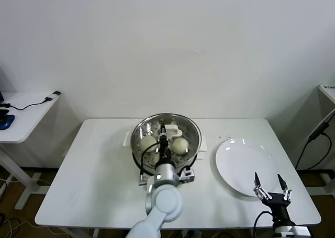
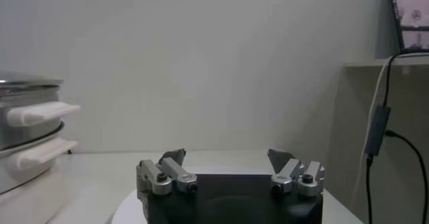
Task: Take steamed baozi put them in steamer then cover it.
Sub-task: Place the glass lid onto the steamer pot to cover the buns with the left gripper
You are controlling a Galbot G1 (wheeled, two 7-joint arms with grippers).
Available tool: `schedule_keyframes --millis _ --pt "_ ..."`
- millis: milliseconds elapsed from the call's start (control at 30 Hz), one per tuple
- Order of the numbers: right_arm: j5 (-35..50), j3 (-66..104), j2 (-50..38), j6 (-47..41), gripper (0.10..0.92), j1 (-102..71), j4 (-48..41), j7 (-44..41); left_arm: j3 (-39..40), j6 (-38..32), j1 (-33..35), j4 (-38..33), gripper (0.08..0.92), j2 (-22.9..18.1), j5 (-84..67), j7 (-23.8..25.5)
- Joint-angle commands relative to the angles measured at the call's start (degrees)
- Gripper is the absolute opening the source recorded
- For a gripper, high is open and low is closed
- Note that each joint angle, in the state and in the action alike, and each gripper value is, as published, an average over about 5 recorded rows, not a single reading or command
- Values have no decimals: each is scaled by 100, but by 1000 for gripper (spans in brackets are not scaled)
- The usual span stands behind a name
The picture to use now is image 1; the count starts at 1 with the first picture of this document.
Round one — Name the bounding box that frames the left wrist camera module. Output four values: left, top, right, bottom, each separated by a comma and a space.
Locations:
180, 167, 196, 184

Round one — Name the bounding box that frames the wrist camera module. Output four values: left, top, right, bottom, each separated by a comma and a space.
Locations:
276, 225, 311, 238
180, 167, 196, 184

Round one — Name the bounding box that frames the white desk with wall cables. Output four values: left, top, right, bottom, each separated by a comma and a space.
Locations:
318, 83, 335, 113

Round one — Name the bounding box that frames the white electric cooker pot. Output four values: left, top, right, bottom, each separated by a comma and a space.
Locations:
132, 146, 205, 183

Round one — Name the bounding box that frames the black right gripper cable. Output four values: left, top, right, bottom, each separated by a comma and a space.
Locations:
253, 210, 274, 238

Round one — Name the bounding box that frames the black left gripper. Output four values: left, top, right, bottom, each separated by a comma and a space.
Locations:
156, 123, 173, 166

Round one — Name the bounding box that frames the white side desk with legs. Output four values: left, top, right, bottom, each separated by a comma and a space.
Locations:
0, 91, 60, 210

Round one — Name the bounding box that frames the black cable with plug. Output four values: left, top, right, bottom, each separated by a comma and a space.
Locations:
5, 90, 62, 111

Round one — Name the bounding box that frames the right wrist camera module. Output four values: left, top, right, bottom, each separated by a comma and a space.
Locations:
276, 225, 311, 238

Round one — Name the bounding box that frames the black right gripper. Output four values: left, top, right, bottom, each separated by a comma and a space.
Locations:
252, 172, 293, 228

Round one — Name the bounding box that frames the blue device stand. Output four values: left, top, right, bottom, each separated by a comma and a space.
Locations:
0, 108, 15, 130

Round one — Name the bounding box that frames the stainless steel steamer basket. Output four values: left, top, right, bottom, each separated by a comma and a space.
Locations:
122, 113, 209, 171

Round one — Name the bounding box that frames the white round plate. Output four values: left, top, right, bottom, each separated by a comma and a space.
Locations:
215, 138, 282, 198

